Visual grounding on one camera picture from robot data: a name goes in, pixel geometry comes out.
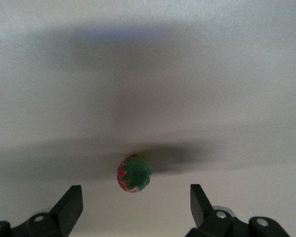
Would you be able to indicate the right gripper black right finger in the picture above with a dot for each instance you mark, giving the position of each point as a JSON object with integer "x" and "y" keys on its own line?
{"x": 201, "y": 209}

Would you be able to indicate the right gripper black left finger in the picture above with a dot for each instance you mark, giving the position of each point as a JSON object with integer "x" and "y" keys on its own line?
{"x": 69, "y": 209}

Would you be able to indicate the red toy strawberry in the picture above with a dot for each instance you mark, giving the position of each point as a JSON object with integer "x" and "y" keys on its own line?
{"x": 135, "y": 172}

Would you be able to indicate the large table cover mat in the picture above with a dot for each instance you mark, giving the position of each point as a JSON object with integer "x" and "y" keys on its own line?
{"x": 148, "y": 74}

